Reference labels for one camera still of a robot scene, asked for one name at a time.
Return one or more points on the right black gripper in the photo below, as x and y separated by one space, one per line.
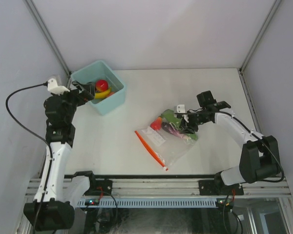
188 127

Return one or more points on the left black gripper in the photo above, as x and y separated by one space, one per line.
87 94

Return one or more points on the yellow fake banana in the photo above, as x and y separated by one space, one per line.
102 95

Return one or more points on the red fake apple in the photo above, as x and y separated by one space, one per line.
101 86

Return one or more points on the teal plastic bin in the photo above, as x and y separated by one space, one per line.
99 70

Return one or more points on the clear zip top bag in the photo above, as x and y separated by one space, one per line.
165 148

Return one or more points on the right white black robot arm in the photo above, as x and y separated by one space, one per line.
259 158

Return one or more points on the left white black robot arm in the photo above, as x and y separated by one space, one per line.
53 208

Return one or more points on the green fake leaf vegetable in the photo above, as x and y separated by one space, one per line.
168 116

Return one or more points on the long purple fake eggplant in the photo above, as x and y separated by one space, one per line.
168 127

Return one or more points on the red yellow fake pear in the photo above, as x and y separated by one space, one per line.
156 124

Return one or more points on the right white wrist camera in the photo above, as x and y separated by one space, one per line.
180 112

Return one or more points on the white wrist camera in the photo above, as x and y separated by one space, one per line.
180 112
54 85

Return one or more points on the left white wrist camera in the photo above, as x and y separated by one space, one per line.
54 85

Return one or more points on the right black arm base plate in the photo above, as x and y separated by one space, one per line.
209 187

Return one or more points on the left aluminium frame post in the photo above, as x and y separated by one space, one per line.
46 34

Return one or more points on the aluminium frame post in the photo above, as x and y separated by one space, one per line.
46 34
264 27

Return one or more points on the aluminium mounting rail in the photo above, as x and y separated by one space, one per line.
187 187

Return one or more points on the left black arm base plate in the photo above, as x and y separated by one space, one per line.
98 187

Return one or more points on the blue slotted cable duct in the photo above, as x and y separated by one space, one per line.
190 202

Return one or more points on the right aluminium frame post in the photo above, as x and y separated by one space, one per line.
264 27

